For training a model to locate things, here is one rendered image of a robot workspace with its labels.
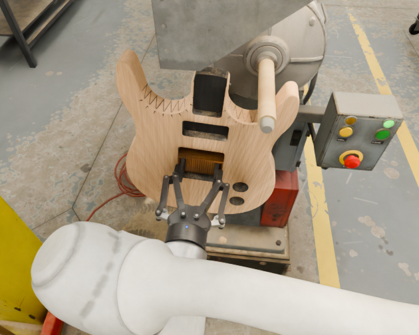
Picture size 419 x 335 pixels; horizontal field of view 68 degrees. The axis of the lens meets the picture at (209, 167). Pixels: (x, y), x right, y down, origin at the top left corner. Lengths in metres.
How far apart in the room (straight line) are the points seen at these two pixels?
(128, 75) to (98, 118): 2.06
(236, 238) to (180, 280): 1.17
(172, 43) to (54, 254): 0.27
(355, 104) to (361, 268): 1.21
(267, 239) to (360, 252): 0.64
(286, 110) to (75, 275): 0.42
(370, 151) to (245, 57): 0.44
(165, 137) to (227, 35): 0.32
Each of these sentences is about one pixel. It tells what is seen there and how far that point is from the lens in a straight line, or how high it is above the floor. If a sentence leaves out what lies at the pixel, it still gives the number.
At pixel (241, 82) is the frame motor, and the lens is 0.76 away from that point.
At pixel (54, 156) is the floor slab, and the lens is 2.44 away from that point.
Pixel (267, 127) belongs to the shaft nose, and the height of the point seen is 1.25.
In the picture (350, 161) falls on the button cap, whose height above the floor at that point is 0.99.
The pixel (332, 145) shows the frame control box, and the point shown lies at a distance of 0.89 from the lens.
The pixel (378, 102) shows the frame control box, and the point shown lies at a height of 1.12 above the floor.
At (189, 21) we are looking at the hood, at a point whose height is 1.45.
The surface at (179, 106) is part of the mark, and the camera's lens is 0.61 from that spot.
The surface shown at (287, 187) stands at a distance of 1.27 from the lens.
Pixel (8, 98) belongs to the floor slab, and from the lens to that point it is 3.17.
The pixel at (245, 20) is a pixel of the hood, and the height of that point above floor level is 1.45.
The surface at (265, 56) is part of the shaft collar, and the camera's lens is 0.68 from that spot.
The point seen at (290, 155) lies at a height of 0.76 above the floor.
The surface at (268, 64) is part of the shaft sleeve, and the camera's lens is 0.67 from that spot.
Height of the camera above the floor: 1.60
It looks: 49 degrees down
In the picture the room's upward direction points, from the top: straight up
